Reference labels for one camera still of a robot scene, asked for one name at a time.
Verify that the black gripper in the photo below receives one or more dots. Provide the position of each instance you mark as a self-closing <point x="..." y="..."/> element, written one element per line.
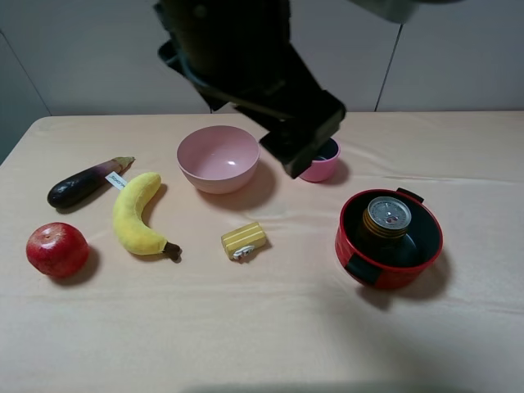
<point x="241" y="52"/>

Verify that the gold energy drink can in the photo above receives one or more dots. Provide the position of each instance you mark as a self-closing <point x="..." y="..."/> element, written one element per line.
<point x="385" y="221"/>

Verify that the pink plastic bowl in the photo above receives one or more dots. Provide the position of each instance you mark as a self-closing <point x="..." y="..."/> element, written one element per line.
<point x="219" y="159"/>

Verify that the yellow toy cake slice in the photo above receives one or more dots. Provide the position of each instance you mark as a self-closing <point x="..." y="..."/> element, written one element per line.
<point x="242" y="241"/>

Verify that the yellow plush banana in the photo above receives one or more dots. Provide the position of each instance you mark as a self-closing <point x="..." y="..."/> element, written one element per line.
<point x="133" y="234"/>

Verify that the peach tablecloth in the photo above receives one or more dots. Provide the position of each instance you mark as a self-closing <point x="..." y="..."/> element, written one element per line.
<point x="287" y="317"/>

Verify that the purple toy eggplant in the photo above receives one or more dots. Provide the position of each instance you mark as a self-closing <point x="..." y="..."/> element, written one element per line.
<point x="76" y="188"/>

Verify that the red toy apple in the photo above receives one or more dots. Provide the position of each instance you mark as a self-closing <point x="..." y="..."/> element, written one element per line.
<point x="57" y="250"/>

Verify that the pink saucepan with handle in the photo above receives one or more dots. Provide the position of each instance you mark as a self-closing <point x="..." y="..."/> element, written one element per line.
<point x="324" y="164"/>

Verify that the red pot with black handles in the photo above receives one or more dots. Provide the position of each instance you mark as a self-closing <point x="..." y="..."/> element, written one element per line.
<point x="394" y="266"/>

